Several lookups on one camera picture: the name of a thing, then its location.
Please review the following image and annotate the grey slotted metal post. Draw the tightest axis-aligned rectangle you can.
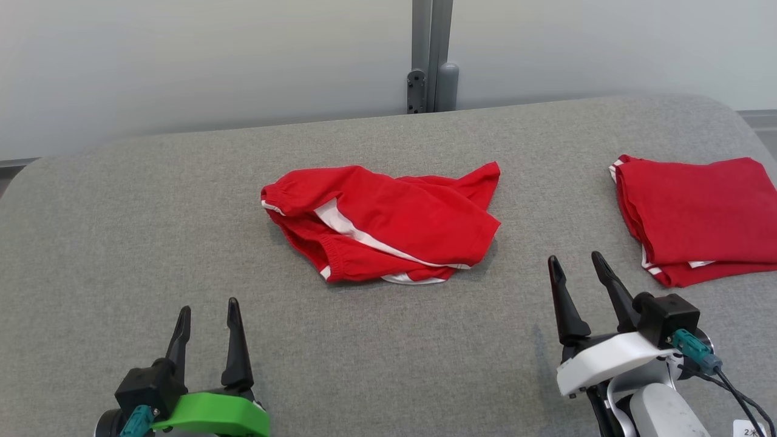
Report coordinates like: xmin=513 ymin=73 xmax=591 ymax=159
xmin=407 ymin=0 xmax=460 ymax=115

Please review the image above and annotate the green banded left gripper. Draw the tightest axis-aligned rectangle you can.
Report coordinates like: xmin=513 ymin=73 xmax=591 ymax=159
xmin=152 ymin=297 xmax=271 ymax=437

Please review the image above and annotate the right cable with teal connector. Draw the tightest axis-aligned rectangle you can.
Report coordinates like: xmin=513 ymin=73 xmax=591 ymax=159
xmin=671 ymin=329 xmax=777 ymax=437

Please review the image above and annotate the left cable with teal connector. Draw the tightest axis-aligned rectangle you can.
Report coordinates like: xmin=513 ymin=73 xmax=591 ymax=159
xmin=120 ymin=405 xmax=156 ymax=437

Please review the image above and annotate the red shorts white stripe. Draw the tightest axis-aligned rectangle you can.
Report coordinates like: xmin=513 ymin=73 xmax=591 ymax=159
xmin=261 ymin=161 xmax=502 ymax=285

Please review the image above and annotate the cable with teal connector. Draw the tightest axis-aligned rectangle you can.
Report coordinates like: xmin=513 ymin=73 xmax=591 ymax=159
xmin=671 ymin=329 xmax=777 ymax=437
xmin=120 ymin=405 xmax=156 ymax=437

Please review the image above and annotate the red basketball jersey black lettering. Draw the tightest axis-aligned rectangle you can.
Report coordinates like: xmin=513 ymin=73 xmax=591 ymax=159
xmin=609 ymin=155 xmax=777 ymax=288

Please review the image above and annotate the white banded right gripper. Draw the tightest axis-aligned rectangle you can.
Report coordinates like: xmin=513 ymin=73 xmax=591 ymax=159
xmin=548 ymin=251 xmax=676 ymax=437

